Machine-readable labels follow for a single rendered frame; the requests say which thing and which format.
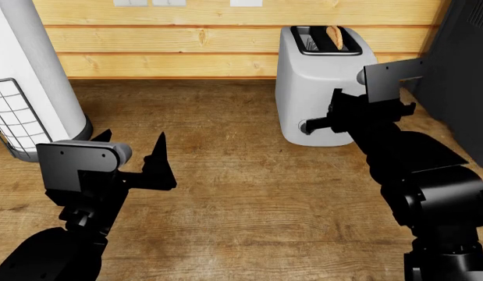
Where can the grey camera bracket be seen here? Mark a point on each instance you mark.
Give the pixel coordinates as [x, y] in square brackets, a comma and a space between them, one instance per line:
[73, 161]
[385, 82]

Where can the grey right camera bracket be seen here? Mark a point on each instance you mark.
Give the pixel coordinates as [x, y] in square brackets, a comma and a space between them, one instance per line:
[385, 82]

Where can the grey left camera bracket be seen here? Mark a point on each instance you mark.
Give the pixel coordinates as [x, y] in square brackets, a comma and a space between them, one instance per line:
[73, 161]

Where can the toasted bread slice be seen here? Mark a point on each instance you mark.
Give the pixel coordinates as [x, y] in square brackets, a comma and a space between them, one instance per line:
[336, 36]

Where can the white cylindrical appliance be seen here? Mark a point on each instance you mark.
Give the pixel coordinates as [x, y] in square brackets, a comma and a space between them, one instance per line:
[30, 58]

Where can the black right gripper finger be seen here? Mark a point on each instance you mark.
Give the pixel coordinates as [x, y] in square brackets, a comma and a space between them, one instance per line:
[344, 109]
[407, 109]

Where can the black box appliance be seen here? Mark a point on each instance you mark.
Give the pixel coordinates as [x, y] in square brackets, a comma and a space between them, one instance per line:
[459, 73]

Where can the black toaster lever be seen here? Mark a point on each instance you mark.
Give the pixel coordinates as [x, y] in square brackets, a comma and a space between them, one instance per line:
[317, 123]

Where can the white wall plate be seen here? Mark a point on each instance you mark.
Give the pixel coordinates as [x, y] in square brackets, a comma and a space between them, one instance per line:
[246, 2]
[169, 2]
[130, 2]

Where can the white two-slot toaster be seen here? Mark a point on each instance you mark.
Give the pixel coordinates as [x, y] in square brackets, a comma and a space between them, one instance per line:
[315, 85]

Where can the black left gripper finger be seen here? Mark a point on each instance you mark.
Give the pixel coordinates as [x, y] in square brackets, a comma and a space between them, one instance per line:
[159, 169]
[104, 136]

